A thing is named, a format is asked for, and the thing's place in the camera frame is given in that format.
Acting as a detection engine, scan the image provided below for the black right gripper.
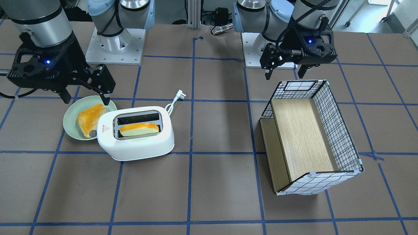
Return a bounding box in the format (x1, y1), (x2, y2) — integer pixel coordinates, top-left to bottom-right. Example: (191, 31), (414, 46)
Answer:
(7, 33), (116, 106)

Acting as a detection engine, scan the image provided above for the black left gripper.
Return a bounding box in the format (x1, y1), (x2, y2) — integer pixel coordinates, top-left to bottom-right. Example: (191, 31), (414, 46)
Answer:
(260, 21), (338, 80)

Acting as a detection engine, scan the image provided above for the white two-slot toaster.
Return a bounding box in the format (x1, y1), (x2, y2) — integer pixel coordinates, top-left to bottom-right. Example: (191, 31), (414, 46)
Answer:
(97, 106), (175, 162)

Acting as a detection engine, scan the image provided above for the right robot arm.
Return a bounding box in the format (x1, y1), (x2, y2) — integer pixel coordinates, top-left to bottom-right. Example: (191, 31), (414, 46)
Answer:
(1, 0), (155, 105)

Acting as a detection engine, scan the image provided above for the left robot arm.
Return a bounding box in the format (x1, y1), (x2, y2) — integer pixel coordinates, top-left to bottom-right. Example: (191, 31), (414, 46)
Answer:
(233, 0), (339, 80)

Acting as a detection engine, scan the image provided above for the bread slice in toaster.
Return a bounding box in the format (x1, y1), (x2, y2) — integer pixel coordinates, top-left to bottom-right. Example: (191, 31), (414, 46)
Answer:
(120, 122), (160, 137)

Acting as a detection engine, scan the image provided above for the triangular toast on plate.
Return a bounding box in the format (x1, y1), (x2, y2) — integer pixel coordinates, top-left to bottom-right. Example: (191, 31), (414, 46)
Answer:
(77, 104), (106, 138)

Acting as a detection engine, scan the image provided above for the grid-patterned wooden storage box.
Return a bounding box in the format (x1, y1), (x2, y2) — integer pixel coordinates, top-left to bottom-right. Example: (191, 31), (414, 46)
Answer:
(259, 80), (364, 196)

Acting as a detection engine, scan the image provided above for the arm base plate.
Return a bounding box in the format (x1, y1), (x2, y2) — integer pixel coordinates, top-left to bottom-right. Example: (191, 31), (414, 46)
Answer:
(85, 28), (147, 65)
(241, 33), (299, 70)

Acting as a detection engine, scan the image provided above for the white toaster power cable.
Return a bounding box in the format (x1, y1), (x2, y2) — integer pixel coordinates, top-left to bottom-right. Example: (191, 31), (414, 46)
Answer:
(164, 90), (187, 116)

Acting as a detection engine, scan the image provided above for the aluminium frame post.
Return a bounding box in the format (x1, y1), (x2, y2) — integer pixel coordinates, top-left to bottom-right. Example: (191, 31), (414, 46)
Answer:
(185, 0), (202, 31)

